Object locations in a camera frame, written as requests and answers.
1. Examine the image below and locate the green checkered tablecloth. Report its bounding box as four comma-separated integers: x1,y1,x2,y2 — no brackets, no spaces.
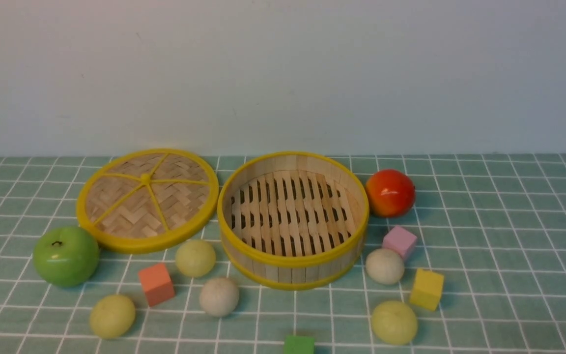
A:
0,154,566,354

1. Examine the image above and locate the bamboo steamer tray yellow rim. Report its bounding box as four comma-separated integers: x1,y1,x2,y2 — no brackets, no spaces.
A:
217,151,370,291

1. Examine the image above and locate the pink cube block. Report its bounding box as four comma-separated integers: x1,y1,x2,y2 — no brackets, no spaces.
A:
382,226,418,261

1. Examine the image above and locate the woven bamboo steamer lid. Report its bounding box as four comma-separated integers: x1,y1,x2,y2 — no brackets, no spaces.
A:
76,148,219,255

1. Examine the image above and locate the red orange tomato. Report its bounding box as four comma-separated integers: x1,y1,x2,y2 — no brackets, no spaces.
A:
365,170,416,219

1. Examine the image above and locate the orange cube block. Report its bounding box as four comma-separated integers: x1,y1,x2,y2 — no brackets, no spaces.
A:
139,264,175,307

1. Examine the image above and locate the green cube block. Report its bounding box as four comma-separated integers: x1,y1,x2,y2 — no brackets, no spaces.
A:
283,335,315,354

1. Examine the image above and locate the yellow-green bun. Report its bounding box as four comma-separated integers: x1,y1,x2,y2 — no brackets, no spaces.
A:
88,294,136,340
175,239,217,278
371,300,419,346

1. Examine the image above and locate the white bun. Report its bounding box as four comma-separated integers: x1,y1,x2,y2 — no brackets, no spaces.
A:
198,277,240,318
365,248,406,286

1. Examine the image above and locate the yellow cube block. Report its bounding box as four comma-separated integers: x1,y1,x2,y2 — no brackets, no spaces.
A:
409,267,445,311

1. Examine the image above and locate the green apple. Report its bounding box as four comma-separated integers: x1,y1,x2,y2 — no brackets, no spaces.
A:
33,225,100,288

